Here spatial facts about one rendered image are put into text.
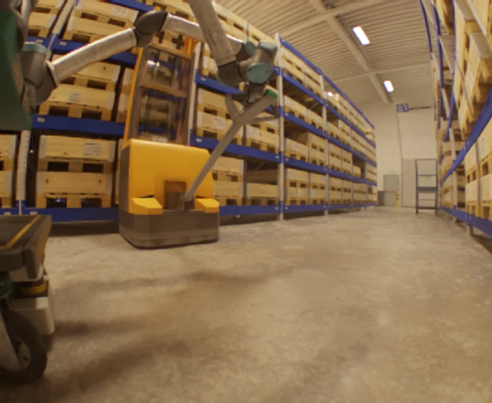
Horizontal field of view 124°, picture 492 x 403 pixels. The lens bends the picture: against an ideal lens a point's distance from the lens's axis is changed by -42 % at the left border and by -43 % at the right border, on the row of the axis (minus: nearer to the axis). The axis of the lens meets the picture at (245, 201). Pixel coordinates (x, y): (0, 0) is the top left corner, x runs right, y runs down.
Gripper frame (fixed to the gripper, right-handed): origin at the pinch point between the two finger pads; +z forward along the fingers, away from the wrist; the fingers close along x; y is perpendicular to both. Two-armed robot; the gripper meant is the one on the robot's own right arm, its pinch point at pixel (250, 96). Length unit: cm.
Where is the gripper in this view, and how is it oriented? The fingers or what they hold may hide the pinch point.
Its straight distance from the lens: 123.9
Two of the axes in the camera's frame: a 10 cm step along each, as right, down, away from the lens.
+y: -9.4, 1.7, -2.8
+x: 2.5, 9.3, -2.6
